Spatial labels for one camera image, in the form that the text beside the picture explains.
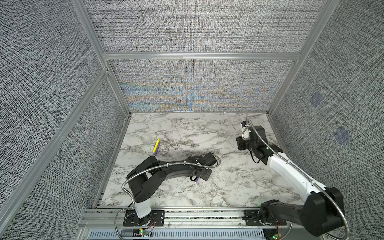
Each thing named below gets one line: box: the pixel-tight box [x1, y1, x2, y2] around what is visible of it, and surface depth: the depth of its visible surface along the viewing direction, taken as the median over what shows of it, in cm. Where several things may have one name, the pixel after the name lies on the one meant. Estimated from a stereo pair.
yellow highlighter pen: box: [152, 138, 161, 153], surface depth 102 cm
